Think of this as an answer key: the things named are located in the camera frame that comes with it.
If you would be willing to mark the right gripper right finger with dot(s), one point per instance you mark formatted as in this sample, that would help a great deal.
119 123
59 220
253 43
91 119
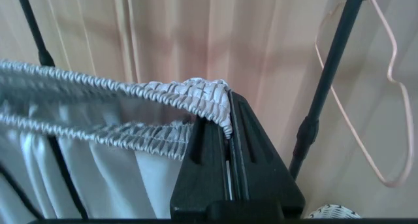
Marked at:
261 178

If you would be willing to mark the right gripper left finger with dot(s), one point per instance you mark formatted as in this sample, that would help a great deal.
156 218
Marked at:
202 178

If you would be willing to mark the pale grey shorts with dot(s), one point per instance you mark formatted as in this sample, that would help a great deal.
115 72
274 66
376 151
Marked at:
114 178

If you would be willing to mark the white laundry basket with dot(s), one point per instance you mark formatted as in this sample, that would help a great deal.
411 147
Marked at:
333 212

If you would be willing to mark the pink clothes hanger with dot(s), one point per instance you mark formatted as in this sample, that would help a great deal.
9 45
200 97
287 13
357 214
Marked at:
393 185

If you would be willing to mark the beige curtain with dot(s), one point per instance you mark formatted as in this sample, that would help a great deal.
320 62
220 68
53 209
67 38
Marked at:
196 38

